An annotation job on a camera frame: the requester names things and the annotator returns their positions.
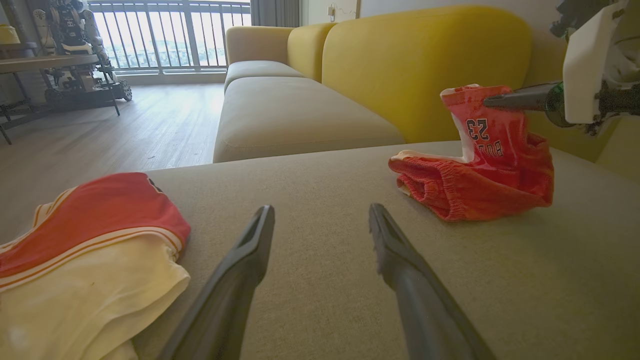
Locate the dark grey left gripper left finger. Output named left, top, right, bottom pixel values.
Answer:
left=156, top=205, right=276, bottom=360

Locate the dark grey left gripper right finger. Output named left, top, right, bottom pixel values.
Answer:
left=368, top=203, right=497, bottom=360

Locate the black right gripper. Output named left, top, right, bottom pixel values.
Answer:
left=483, top=80, right=640, bottom=136

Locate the red basketball jersey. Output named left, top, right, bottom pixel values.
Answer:
left=389, top=84, right=555, bottom=222

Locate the large yellow sofa back cushion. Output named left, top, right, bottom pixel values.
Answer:
left=322, top=5, right=532, bottom=144

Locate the large grey sofa seat cushion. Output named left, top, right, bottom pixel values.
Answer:
left=0, top=140, right=640, bottom=360

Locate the red and cream striped garment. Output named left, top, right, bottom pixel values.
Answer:
left=0, top=172, right=192, bottom=360

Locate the small yellow sofa back cushion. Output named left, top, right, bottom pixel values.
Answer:
left=287, top=22, right=338, bottom=83

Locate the beige sofa back cushion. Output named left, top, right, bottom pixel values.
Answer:
left=226, top=26, right=296, bottom=66

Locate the grey window curtain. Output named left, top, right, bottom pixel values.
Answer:
left=250, top=0, right=302, bottom=28

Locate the white balcony railing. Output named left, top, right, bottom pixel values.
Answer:
left=87, top=0, right=252, bottom=76

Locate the wooden table with black legs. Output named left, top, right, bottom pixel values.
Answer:
left=0, top=42, right=121, bottom=146

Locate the parked white black robot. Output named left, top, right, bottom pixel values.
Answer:
left=27, top=0, right=133, bottom=108

